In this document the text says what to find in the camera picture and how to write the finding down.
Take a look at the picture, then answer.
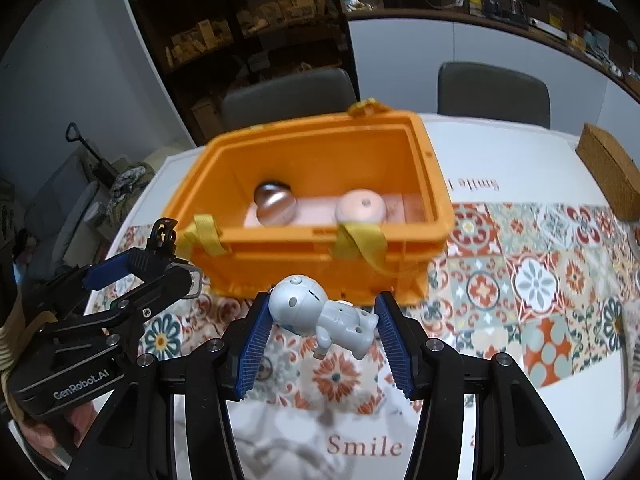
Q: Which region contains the white cabinet with counter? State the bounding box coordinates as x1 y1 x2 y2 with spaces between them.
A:
347 7 640 131

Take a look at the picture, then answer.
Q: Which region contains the dark wooden shelf cabinet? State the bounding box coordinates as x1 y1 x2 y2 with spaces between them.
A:
120 0 361 147

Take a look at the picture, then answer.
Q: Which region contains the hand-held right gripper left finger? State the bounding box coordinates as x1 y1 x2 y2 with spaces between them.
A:
67 291 274 480

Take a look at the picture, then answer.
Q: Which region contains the round night light with antlers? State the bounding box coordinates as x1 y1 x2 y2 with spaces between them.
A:
335 188 389 224

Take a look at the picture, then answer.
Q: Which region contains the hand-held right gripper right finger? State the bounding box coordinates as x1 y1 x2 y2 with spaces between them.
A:
374 292 584 480

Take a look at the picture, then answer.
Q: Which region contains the dark round device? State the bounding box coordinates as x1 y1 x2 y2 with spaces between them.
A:
253 178 299 226

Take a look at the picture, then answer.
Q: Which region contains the patterned tile print tablecloth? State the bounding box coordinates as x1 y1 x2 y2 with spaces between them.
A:
82 112 640 480

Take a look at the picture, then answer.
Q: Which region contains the brown woven box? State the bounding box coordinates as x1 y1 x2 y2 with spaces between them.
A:
576 122 640 221

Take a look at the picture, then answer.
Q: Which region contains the black cart handle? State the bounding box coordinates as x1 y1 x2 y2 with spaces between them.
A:
65 121 114 182

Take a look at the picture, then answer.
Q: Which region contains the grey upholstered chair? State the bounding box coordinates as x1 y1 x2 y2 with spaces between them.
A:
221 67 357 133
436 61 551 129

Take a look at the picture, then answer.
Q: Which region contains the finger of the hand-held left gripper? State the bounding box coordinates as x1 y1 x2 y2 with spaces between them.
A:
111 264 202 327
41 249 174 307

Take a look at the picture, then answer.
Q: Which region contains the orange plastic storage bin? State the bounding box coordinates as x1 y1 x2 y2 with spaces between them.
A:
165 100 457 307

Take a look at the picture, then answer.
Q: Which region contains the floral patterned bag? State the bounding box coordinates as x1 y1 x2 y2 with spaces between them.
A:
105 162 157 222

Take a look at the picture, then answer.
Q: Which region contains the white robot figurine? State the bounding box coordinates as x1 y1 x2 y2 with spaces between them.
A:
267 274 380 361

